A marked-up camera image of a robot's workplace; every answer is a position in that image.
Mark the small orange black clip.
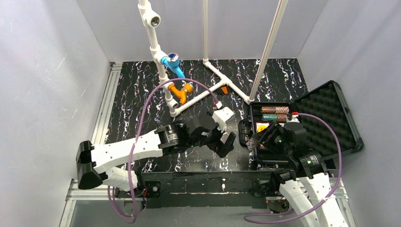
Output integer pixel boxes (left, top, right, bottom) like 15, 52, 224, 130
218, 86, 230, 96

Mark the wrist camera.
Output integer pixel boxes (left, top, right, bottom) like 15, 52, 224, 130
212, 101, 235, 132
286, 112, 300, 122

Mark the white pvc pipe frame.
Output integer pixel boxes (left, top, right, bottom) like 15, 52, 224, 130
138, 0, 288, 117

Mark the blue plastic faucet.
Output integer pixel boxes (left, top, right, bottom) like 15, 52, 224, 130
160, 52, 185, 79

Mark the green blue chip stack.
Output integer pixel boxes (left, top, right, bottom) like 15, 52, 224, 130
262, 113, 278, 122

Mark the orange plastic faucet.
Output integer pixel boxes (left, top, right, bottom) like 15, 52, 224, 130
167, 83, 194, 105

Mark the yellow big blind button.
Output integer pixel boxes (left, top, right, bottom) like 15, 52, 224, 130
257, 123, 269, 132

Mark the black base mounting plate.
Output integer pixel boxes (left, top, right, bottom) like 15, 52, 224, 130
139, 171, 285, 209

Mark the black poker carrying case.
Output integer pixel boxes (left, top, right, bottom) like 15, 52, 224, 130
238, 80, 364, 161

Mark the red black chip stack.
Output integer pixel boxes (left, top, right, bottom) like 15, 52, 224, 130
273, 106, 289, 114
261, 106, 275, 114
277, 114, 288, 122

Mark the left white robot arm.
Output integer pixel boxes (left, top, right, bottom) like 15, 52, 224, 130
76, 108, 236, 192

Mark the red card deck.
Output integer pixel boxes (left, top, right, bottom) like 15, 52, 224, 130
256, 122, 270, 132

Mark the aluminium frame rail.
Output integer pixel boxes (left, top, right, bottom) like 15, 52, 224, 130
59, 63, 122, 227

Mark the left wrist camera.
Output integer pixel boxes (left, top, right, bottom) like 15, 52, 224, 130
212, 101, 235, 132

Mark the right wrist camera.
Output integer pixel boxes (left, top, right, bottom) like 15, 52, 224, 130
286, 112, 300, 122

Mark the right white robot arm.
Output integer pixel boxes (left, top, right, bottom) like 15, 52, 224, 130
247, 122, 348, 227

